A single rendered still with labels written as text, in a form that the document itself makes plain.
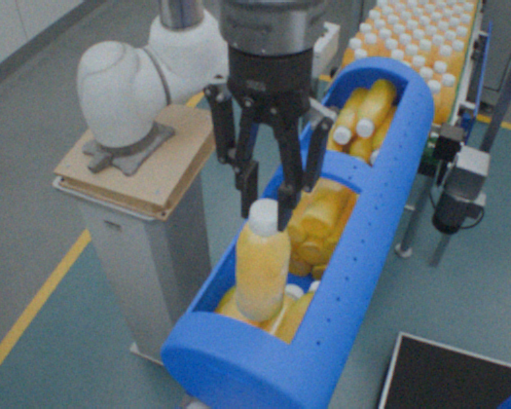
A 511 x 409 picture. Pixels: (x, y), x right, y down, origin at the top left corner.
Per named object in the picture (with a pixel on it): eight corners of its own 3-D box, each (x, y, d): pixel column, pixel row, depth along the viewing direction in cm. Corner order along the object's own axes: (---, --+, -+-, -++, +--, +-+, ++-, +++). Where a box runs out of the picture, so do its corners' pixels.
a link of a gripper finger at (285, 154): (281, 82, 46) (295, 84, 45) (297, 172, 53) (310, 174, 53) (264, 104, 44) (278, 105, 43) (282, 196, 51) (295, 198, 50)
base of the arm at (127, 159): (69, 162, 119) (61, 146, 115) (127, 110, 130) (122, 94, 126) (120, 190, 112) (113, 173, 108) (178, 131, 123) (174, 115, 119)
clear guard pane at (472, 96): (436, 214, 185) (473, 117, 150) (463, 107, 233) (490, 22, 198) (437, 214, 185) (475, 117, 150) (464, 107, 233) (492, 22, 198)
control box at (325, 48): (288, 71, 155) (289, 43, 148) (310, 44, 168) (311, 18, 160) (317, 79, 152) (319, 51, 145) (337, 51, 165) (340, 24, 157)
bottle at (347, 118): (379, 106, 129) (359, 144, 118) (355, 108, 133) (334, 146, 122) (372, 85, 125) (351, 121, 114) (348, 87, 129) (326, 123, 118)
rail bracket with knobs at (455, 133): (423, 159, 142) (432, 132, 135) (428, 144, 147) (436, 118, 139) (455, 168, 139) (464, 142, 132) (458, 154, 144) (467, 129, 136)
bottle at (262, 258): (284, 285, 72) (296, 202, 60) (281, 325, 67) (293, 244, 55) (238, 280, 73) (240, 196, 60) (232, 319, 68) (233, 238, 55)
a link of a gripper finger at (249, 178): (246, 178, 52) (240, 175, 52) (246, 220, 57) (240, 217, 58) (258, 161, 54) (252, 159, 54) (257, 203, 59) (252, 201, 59)
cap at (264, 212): (283, 210, 59) (284, 200, 58) (280, 234, 56) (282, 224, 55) (251, 206, 59) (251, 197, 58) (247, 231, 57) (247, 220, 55)
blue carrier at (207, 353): (172, 391, 90) (142, 320, 69) (329, 129, 144) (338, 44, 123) (309, 455, 81) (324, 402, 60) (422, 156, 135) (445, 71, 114)
